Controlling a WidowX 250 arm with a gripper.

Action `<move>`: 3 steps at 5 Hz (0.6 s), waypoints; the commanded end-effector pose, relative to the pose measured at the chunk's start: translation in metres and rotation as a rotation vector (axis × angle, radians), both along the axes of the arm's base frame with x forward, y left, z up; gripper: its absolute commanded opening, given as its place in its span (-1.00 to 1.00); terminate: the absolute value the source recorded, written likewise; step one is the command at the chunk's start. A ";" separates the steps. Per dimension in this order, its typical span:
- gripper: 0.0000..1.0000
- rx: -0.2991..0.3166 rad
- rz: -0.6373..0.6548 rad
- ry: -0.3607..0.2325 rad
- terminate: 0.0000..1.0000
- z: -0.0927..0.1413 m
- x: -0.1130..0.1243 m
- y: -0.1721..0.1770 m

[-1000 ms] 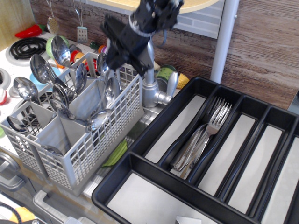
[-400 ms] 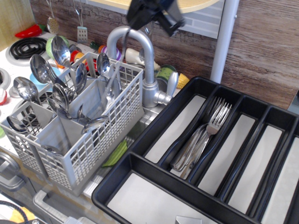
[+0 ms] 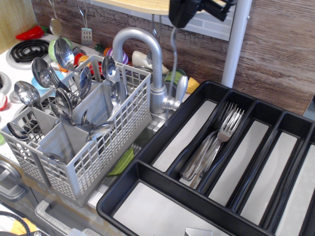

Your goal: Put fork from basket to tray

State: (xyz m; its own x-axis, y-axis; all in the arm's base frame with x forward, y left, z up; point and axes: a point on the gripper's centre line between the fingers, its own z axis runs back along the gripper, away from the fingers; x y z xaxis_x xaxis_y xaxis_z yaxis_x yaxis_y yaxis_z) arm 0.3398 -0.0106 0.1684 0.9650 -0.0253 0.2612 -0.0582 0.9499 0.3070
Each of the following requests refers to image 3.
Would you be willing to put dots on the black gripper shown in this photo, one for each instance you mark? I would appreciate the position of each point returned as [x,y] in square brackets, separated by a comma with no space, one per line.
[182,11]

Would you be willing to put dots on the silver fork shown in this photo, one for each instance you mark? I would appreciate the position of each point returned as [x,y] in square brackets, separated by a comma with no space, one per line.
[175,54]

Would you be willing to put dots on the silver spoon middle basket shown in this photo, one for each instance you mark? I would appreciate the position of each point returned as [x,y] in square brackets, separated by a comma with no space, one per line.
[63,100]

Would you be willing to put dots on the stack of forks in tray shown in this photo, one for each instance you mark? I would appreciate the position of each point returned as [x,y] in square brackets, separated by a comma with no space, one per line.
[201,160]

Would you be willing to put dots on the grey plastic cutlery basket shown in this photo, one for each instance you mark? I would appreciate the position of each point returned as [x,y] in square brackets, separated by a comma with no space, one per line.
[58,155]

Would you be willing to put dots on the black cutlery tray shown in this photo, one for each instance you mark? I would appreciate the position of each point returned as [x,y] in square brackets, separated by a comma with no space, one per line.
[262,182]

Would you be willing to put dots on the wooden round shelf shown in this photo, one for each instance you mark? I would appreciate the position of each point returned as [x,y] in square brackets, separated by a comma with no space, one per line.
[157,7]

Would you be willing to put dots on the green toy can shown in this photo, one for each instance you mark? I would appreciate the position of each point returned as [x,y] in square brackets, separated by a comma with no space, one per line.
[179,73]

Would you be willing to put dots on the silver faucet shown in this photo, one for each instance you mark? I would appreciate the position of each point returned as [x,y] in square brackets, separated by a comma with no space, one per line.
[159,99]

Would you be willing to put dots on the hanging small spatula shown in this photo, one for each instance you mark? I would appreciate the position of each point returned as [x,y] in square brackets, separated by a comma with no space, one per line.
[86,32]

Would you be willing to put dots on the silver spoon right compartment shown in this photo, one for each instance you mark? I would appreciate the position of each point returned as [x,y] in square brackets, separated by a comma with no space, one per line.
[118,95]

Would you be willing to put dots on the silver spoon centre upright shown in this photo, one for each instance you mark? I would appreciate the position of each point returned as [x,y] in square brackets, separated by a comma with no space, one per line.
[85,82]

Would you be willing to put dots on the large silver spoon top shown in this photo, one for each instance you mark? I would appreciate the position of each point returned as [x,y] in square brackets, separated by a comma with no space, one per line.
[64,55]

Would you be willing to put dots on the large silver spoon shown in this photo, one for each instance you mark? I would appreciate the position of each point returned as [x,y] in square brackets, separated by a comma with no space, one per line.
[45,75]
[64,55]

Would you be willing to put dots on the hanging slotted spoon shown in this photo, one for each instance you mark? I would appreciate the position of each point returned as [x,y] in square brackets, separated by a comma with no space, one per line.
[55,25]

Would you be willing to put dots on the green toy bowl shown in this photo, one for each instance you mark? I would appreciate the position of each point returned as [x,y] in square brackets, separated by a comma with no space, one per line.
[51,47]

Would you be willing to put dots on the red toy pepper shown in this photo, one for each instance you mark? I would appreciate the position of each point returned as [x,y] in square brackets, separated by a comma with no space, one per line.
[34,33]

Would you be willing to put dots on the silver spoon front low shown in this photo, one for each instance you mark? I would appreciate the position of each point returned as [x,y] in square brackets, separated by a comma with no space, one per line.
[99,130]

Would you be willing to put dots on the large silver spoon left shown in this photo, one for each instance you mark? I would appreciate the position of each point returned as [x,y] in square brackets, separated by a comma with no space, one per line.
[45,75]

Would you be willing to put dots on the slotted silver spoon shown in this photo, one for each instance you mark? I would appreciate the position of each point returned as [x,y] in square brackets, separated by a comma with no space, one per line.
[61,115]

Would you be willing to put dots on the green toy leaf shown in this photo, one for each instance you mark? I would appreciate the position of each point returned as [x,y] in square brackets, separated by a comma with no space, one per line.
[123,162]

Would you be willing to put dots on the black stove burner coil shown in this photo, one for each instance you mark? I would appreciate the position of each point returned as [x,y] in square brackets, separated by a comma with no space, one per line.
[28,50]

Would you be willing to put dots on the silver spoon far left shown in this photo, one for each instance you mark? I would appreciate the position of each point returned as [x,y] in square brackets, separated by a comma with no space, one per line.
[28,94]

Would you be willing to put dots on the silver spoon lower left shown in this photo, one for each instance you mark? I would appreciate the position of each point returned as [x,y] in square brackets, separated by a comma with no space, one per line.
[18,132]

